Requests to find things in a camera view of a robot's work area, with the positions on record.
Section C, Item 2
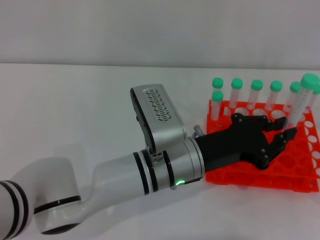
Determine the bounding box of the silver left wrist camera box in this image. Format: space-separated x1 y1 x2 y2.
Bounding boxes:
129 84 189 155

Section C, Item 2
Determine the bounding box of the green capped clear test tube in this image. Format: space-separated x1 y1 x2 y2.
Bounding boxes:
287 72 320 130
283 81 302 121
264 80 284 112
247 79 264 111
210 90 225 121
211 77 225 94
304 86 320 113
229 77 244 110

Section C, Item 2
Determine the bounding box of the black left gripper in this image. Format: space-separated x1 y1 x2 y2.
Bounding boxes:
194 112 299 174

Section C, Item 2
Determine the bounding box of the orange plastic test tube rack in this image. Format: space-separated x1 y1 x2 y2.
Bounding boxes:
204 99 320 194

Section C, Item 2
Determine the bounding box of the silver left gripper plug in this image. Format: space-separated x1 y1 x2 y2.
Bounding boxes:
191 124 205 139

